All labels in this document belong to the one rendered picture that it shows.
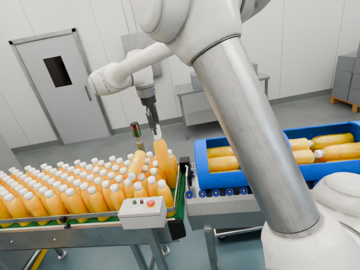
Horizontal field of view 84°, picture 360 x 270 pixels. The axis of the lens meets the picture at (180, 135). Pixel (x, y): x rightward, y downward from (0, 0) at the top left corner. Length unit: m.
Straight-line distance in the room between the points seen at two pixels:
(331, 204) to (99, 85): 0.81
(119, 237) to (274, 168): 1.09
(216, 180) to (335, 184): 0.59
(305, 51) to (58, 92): 5.12
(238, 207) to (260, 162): 0.86
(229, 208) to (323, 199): 0.70
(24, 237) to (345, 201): 1.60
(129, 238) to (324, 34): 4.95
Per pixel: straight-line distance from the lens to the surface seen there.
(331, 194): 0.60
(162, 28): 0.37
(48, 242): 1.61
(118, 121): 4.69
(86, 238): 1.44
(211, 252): 1.60
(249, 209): 1.24
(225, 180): 1.07
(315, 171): 1.17
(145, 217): 0.99
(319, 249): 0.46
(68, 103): 4.83
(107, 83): 0.85
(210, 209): 1.22
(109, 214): 1.24
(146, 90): 0.96
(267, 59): 4.72
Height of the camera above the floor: 1.77
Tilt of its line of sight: 26 degrees down
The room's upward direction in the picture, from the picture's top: 11 degrees counter-clockwise
